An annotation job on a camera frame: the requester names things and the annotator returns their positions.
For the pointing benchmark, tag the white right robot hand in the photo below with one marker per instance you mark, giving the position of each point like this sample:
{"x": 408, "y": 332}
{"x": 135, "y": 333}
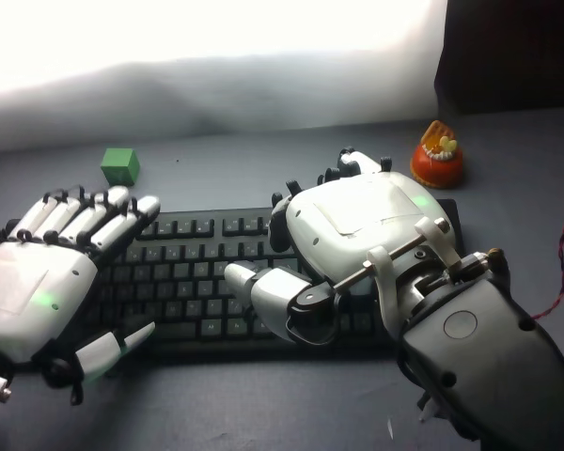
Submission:
{"x": 357, "y": 211}

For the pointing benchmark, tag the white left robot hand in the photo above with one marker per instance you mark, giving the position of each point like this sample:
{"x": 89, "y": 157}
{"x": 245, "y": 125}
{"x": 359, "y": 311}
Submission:
{"x": 28, "y": 291}

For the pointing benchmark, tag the black computer keyboard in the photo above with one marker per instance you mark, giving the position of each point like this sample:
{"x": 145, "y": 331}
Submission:
{"x": 192, "y": 282}

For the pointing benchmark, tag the orange toy cake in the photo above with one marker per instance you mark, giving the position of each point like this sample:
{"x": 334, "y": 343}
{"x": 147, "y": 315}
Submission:
{"x": 437, "y": 169}

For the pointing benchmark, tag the green cube block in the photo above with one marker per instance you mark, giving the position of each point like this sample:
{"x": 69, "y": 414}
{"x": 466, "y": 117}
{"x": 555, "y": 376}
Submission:
{"x": 120, "y": 166}

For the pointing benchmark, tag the grey table cloth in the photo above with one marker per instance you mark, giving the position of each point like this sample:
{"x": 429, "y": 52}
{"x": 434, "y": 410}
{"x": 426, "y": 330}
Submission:
{"x": 216, "y": 404}

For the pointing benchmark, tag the white backdrop cloth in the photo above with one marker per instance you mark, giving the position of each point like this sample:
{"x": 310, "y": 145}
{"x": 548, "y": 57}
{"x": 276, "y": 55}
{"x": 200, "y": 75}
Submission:
{"x": 169, "y": 94}

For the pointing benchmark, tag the dark panel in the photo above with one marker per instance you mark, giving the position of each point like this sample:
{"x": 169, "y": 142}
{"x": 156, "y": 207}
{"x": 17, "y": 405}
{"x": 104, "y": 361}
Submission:
{"x": 512, "y": 51}

